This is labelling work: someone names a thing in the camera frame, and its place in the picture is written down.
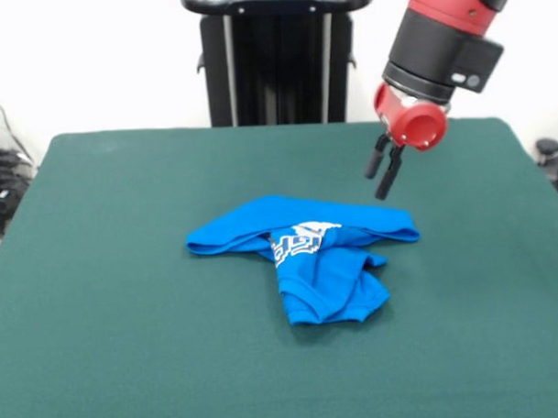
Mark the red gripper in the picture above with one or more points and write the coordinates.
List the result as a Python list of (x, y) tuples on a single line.
[(404, 117)]

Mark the blue shirt with white print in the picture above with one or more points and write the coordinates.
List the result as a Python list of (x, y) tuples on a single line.
[(327, 280)]

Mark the black office chair base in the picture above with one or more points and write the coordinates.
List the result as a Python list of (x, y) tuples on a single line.
[(548, 147)]

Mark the dark green table cloth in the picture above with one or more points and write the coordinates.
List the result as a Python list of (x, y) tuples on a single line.
[(127, 315)]

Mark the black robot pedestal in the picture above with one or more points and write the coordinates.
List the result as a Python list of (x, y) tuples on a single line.
[(278, 67)]

